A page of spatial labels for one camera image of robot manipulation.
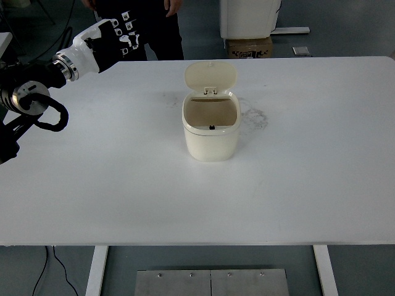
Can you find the white table leg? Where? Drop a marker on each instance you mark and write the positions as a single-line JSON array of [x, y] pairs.
[[97, 269], [325, 270]]

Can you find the grey floor socket plate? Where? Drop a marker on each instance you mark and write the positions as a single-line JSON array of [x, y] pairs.
[[301, 51]]

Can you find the person's left hand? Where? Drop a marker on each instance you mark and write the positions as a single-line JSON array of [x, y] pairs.
[[172, 6]]

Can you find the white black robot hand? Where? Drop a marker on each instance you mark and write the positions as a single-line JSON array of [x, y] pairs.
[[97, 48]]

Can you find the person in black clothes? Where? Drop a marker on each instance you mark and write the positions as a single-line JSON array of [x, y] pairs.
[[160, 33]]

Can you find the left white table leg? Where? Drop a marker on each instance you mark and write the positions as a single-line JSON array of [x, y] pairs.
[[97, 269]]

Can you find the right white table leg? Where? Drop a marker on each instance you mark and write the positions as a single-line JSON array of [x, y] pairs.
[[325, 270]]

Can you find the brown cardboard box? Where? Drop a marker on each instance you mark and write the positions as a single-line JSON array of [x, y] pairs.
[[249, 48]]

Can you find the cream lidded trash can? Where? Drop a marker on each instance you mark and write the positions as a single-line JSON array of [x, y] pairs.
[[211, 113]]

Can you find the white table foot bar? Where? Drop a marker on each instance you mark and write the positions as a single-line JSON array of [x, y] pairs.
[[290, 31]]

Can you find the metal base plate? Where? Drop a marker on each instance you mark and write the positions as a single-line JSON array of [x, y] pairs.
[[212, 282]]

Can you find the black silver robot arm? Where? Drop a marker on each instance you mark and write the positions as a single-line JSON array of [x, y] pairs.
[[25, 88]]

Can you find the white plastic bin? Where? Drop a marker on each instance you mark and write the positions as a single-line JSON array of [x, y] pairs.
[[248, 19]]

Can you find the person's right hand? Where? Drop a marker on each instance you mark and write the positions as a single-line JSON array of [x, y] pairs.
[[90, 4]]

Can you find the white side table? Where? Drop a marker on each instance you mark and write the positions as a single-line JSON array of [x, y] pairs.
[[5, 39]]

